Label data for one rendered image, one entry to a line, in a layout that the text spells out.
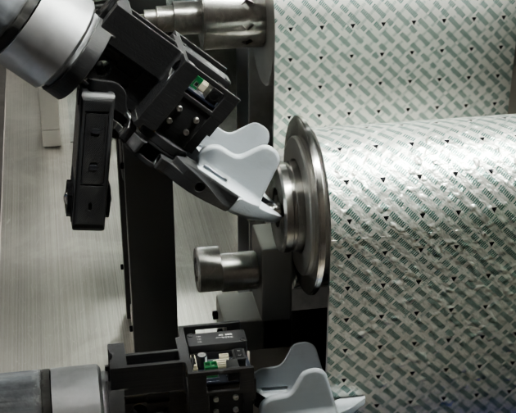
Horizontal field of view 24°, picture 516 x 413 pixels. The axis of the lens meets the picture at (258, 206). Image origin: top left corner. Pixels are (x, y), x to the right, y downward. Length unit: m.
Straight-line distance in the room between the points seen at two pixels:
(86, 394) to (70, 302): 0.60
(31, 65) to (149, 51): 0.09
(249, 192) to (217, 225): 0.79
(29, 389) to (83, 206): 0.15
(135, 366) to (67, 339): 0.53
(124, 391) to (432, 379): 0.26
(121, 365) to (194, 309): 0.57
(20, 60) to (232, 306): 0.33
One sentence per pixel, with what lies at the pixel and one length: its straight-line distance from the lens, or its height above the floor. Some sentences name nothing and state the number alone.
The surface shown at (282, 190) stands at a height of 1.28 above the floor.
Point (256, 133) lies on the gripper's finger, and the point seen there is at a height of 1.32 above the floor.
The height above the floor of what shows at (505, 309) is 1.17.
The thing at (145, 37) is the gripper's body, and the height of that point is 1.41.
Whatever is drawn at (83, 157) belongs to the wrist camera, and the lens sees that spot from 0.89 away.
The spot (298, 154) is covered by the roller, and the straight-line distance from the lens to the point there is 0.95.
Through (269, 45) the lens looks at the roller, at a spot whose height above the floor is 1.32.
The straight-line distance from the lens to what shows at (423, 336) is 1.00.
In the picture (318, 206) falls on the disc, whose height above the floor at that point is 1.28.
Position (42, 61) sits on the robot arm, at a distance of 0.85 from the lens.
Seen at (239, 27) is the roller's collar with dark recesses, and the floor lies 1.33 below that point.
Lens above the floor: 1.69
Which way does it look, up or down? 27 degrees down
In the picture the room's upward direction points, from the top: straight up
